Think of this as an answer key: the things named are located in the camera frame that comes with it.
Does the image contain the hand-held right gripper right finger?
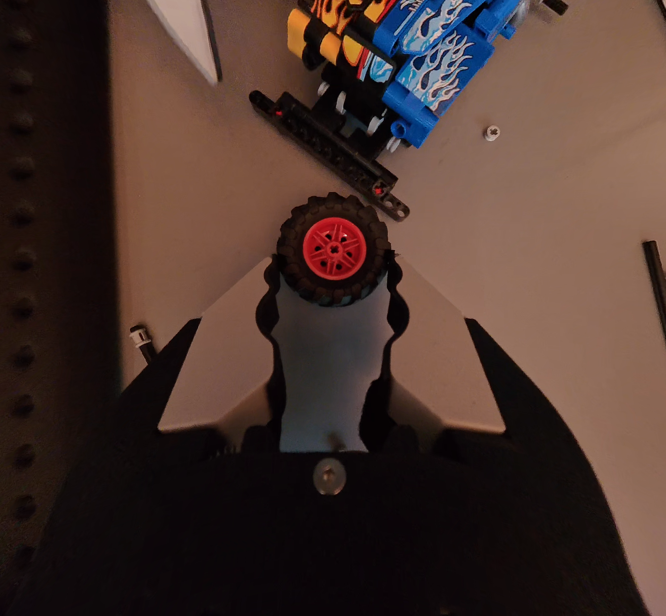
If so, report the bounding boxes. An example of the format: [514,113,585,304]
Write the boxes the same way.
[359,255,507,449]

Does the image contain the blue black toy monster truck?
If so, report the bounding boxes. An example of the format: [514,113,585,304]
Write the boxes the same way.
[248,0,569,223]

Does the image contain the black toy wheel red rim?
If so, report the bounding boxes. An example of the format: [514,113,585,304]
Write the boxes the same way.
[275,193,392,308]

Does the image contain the black studded mat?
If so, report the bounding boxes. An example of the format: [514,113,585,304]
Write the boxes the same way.
[0,0,121,601]

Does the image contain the short black axle with bushing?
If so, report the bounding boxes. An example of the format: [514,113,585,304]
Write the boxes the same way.
[128,324,157,365]

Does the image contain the long black toy axle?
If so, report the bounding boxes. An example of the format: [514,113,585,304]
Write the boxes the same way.
[641,240,666,342]

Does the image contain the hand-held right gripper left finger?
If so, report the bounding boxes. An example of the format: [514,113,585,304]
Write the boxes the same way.
[157,256,287,438]

